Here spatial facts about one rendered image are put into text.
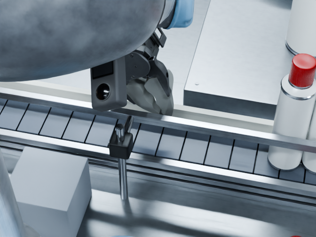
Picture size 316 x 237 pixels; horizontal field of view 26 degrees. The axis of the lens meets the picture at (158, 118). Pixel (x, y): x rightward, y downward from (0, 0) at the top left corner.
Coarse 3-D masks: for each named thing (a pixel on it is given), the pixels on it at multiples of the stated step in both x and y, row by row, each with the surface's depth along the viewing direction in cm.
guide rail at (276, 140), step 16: (0, 96) 105; (16, 96) 104; (32, 96) 104; (48, 96) 104; (96, 112) 102; (112, 112) 102; (128, 112) 101; (144, 112) 101; (176, 128) 101; (192, 128) 100; (208, 128) 99; (224, 128) 99; (240, 128) 99; (272, 144) 99; (288, 144) 98; (304, 144) 97
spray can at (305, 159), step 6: (312, 114) 98; (312, 120) 98; (312, 126) 98; (312, 132) 99; (306, 138) 102; (312, 138) 100; (306, 156) 103; (312, 156) 102; (306, 162) 104; (312, 162) 102; (306, 168) 104; (312, 168) 103
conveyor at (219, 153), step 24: (0, 120) 112; (24, 120) 112; (48, 120) 112; (72, 120) 112; (96, 120) 112; (120, 120) 112; (96, 144) 108; (144, 144) 108; (168, 144) 108; (192, 144) 108; (216, 144) 108; (240, 144) 108; (264, 144) 108; (240, 168) 105; (264, 168) 105
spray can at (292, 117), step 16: (304, 64) 90; (288, 80) 94; (304, 80) 91; (288, 96) 93; (304, 96) 93; (288, 112) 95; (304, 112) 95; (288, 128) 97; (304, 128) 98; (272, 160) 104; (288, 160) 102
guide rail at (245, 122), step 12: (0, 84) 114; (12, 84) 113; (24, 84) 113; (36, 84) 112; (48, 84) 112; (60, 96) 113; (72, 96) 112; (84, 96) 111; (132, 108) 111; (180, 108) 109; (192, 108) 109; (204, 120) 109; (216, 120) 108; (228, 120) 108; (240, 120) 107; (252, 120) 107; (264, 120) 107
